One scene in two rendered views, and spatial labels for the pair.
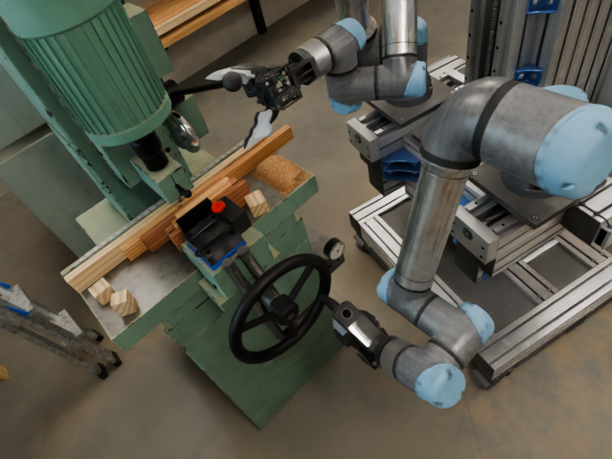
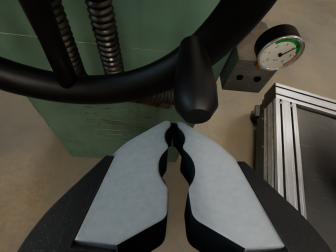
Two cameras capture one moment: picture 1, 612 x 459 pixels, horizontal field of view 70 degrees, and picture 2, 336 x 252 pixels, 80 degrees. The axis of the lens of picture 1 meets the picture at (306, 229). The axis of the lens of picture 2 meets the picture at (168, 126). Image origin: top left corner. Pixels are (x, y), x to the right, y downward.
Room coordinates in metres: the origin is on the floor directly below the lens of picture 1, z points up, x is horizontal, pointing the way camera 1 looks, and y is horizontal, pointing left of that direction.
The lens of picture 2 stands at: (0.46, -0.02, 0.84)
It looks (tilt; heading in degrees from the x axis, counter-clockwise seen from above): 59 degrees down; 17
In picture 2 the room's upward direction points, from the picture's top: 15 degrees clockwise
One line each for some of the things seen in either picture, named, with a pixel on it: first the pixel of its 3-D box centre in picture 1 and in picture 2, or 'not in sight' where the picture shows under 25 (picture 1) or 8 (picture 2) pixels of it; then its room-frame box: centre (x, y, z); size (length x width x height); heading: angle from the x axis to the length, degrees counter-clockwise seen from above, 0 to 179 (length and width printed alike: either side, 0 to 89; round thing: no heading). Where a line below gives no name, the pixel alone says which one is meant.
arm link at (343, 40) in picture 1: (338, 45); not in sight; (0.88, -0.18, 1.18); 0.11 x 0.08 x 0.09; 120
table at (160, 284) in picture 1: (213, 245); not in sight; (0.73, 0.23, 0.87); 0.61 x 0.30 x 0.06; 120
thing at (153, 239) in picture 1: (187, 213); not in sight; (0.80, 0.27, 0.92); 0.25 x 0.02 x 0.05; 120
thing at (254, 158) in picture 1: (214, 188); not in sight; (0.87, 0.19, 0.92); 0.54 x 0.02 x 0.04; 120
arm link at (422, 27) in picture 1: (403, 43); not in sight; (1.16, -0.43, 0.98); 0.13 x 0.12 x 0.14; 68
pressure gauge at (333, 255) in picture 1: (333, 249); (273, 51); (0.77, -0.06, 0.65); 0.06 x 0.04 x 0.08; 120
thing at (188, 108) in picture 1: (182, 118); not in sight; (1.06, 0.23, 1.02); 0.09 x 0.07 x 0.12; 120
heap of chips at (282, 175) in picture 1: (278, 168); not in sight; (0.87, 0.02, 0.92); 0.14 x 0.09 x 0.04; 30
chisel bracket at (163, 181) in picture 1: (163, 175); not in sight; (0.84, 0.28, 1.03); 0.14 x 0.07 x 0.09; 30
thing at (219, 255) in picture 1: (219, 230); not in sight; (0.65, 0.18, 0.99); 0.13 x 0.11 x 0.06; 120
